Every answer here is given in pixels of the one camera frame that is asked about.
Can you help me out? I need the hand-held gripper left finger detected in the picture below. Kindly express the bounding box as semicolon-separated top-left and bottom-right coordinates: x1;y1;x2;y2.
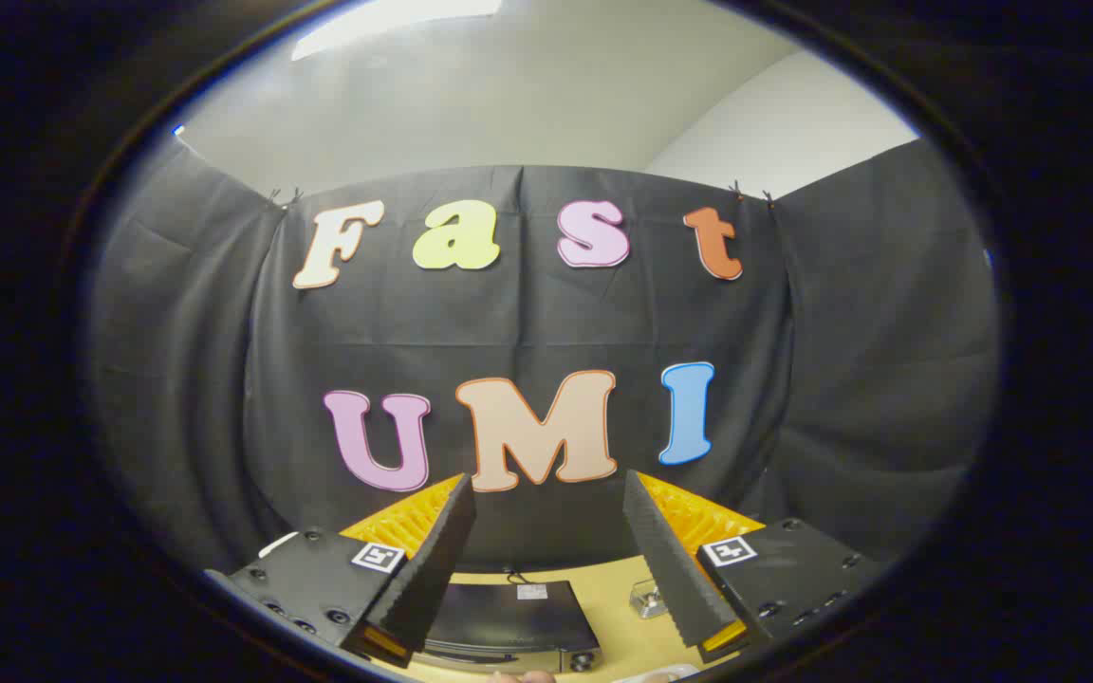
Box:
205;472;477;670

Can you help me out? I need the black toaster oven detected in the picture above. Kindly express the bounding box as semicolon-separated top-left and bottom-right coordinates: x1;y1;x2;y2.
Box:
412;579;602;675

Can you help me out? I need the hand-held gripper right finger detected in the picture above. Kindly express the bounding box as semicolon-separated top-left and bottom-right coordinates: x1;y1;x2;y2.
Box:
622;469;884;665

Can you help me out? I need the small wire basket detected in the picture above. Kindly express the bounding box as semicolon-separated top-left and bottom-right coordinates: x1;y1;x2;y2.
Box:
629;580;670;620

